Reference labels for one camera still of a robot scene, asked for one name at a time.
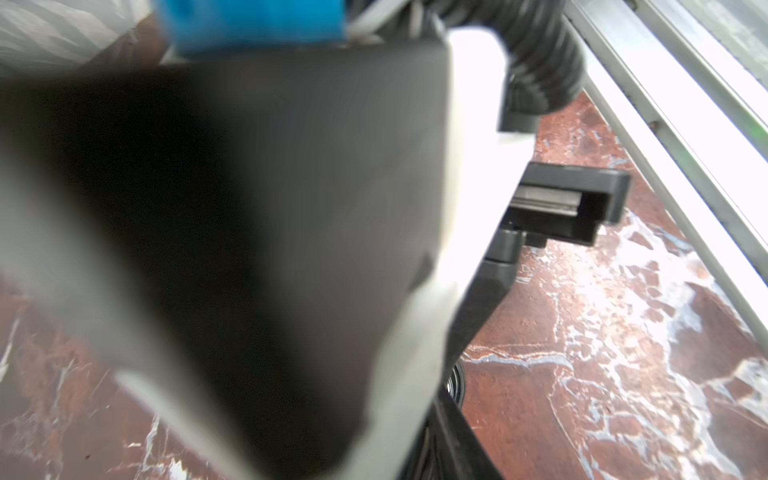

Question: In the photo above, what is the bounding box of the black stapler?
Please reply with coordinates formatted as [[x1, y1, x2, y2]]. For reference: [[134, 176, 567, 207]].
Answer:
[[501, 163, 632, 246]]

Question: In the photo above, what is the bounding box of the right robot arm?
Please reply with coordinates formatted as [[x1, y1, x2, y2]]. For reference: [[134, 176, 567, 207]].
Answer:
[[400, 1, 584, 479]]

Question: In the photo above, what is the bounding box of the aluminium front rail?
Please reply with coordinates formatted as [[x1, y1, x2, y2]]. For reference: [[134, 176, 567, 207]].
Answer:
[[565, 1, 767, 345]]

